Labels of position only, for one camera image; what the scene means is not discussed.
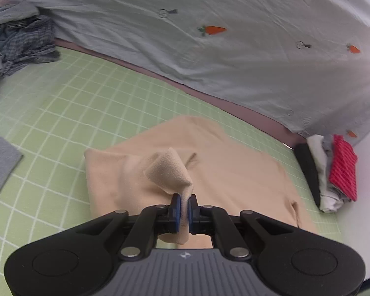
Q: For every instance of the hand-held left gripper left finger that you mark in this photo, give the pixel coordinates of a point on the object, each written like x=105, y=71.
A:
x=177, y=213

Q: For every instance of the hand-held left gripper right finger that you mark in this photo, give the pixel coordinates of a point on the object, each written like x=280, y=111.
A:
x=191, y=215

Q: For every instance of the beige sweater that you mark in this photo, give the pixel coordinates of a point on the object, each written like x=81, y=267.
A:
x=234, y=172

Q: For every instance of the pink mattress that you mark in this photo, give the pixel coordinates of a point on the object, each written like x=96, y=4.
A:
x=274, y=126

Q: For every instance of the black folded garment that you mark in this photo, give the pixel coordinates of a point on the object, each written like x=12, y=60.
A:
x=308, y=169

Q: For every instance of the white folded garment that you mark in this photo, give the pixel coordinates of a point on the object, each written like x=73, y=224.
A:
x=319, y=160

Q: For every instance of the grey folded garment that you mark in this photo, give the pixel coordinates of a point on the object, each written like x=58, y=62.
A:
x=328, y=148

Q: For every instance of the grey carrot print bedsheet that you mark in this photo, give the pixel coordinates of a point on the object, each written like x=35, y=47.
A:
x=234, y=67

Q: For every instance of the green checked mat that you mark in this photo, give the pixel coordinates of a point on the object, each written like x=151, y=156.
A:
x=64, y=104

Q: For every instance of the red checked folded cloth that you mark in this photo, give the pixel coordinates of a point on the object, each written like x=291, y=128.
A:
x=342, y=166

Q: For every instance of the grey unfolded garment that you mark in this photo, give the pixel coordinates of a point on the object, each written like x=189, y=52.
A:
x=0, y=166

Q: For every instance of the dark plaid shirt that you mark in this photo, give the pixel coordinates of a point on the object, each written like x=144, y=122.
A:
x=24, y=46

